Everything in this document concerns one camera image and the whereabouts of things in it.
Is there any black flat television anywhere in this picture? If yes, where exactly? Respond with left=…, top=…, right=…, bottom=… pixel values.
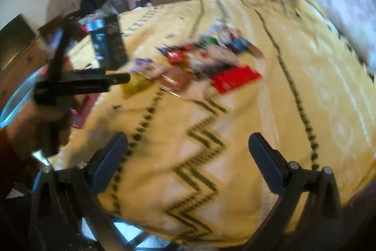
left=0, top=14, right=37, bottom=72

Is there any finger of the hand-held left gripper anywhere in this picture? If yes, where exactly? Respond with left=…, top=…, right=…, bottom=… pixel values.
left=104, top=72, right=131, bottom=86

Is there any yellow patterned blanket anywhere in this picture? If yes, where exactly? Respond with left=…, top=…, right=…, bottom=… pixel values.
left=48, top=0, right=376, bottom=247

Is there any pile of snack packets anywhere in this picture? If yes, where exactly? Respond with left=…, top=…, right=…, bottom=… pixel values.
left=129, top=23, right=265, bottom=100

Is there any person's left hand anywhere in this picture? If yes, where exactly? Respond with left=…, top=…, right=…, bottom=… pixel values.
left=6, top=98, right=74, bottom=151

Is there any black box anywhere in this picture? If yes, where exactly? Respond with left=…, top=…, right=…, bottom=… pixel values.
left=90, top=14, right=129, bottom=67

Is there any red packet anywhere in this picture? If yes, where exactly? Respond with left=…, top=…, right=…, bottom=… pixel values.
left=210, top=65, right=262, bottom=95

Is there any wooden dresser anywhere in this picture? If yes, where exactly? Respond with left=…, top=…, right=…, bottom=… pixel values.
left=0, top=41, right=50, bottom=106

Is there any small yellow packet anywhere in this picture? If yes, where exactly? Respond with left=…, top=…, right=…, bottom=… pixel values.
left=122, top=75, right=149, bottom=100

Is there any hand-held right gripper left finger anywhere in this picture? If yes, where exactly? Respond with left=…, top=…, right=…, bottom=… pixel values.
left=31, top=131, right=138, bottom=251

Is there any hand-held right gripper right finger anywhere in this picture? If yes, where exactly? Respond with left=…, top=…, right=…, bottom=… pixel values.
left=241, top=132, right=345, bottom=251

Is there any pink quilt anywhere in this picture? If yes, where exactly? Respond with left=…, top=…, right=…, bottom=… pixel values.
left=282, top=0, right=376, bottom=75

